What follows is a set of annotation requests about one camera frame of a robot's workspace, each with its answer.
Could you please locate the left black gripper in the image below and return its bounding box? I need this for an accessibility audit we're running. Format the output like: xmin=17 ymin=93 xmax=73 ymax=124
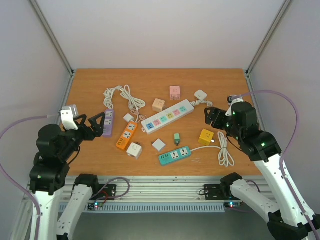
xmin=59 ymin=112 xmax=107 ymax=159

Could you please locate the yellow cube adapter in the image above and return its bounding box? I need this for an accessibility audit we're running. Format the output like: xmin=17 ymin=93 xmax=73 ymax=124
xmin=198 ymin=129 xmax=214 ymax=146

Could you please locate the pink cube adapter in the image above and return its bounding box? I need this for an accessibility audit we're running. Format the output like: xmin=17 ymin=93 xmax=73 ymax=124
xmin=169 ymin=85 xmax=181 ymax=101

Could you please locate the peach cube adapter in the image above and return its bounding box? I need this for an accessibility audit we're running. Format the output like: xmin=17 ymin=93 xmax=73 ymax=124
xmin=152 ymin=98 xmax=167 ymax=113

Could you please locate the white multicolour power strip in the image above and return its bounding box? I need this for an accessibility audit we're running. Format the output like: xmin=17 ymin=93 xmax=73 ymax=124
xmin=141 ymin=99 xmax=195 ymax=135

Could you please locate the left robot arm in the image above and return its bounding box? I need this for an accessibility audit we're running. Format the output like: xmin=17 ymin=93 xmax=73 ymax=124
xmin=29 ymin=112 xmax=106 ymax=240

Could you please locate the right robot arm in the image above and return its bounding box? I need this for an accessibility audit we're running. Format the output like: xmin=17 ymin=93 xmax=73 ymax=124
xmin=204 ymin=100 xmax=320 ymax=240

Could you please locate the white plug of long strip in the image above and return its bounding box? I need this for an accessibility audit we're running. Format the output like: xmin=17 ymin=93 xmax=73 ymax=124
xmin=194 ymin=89 xmax=208 ymax=101

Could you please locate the green plug adapter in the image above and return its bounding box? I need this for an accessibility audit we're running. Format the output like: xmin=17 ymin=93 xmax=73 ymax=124
xmin=174 ymin=133 xmax=181 ymax=146

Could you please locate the purple power strip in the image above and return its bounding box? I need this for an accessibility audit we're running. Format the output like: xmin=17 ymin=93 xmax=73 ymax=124
xmin=102 ymin=109 xmax=115 ymax=138

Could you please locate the white charger near orange strip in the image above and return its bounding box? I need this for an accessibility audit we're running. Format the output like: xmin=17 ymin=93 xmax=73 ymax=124
xmin=123 ymin=113 xmax=135 ymax=123

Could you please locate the orange power strip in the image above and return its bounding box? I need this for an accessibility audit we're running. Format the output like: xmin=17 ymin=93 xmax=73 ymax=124
xmin=115 ymin=121 xmax=138 ymax=151

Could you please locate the white cube adapter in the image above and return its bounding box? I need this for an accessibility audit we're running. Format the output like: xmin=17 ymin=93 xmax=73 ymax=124
xmin=126 ymin=142 xmax=143 ymax=160

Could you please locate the teal power strip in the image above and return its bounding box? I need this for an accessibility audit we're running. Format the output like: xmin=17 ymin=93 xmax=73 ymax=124
xmin=158 ymin=146 xmax=192 ymax=166

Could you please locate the small white square charger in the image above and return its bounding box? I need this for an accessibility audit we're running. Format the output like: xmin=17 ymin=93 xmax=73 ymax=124
xmin=151 ymin=139 xmax=166 ymax=152

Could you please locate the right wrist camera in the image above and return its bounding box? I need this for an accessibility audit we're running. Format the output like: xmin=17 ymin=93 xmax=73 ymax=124
xmin=225 ymin=95 xmax=244 ymax=117

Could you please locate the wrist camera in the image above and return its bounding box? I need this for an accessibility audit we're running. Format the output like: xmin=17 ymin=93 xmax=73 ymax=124
xmin=60 ymin=104 xmax=79 ymax=131
xmin=225 ymin=95 xmax=244 ymax=117

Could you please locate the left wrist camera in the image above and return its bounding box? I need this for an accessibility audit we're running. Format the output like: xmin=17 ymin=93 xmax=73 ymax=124
xmin=60 ymin=104 xmax=79 ymax=131

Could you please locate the white coiled cable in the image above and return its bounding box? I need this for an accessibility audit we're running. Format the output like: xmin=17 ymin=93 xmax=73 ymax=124
xmin=103 ymin=84 xmax=147 ymax=118

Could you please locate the teal strip white cable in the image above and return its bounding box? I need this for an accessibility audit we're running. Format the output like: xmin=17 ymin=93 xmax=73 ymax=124
xmin=190 ymin=131 xmax=236 ymax=168

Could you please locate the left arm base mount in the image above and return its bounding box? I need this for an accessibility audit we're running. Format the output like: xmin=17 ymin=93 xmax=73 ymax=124
xmin=90 ymin=184 xmax=117 ymax=201

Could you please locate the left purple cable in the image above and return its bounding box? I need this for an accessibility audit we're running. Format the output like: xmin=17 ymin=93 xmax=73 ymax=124
xmin=0 ymin=114 xmax=63 ymax=240

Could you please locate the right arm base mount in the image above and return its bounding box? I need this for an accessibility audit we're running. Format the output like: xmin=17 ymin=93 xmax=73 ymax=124
xmin=198 ymin=184 xmax=225 ymax=201

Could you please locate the grey slotted cable duct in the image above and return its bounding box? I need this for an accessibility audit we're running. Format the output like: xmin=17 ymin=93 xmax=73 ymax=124
xmin=57 ymin=202 xmax=226 ymax=214

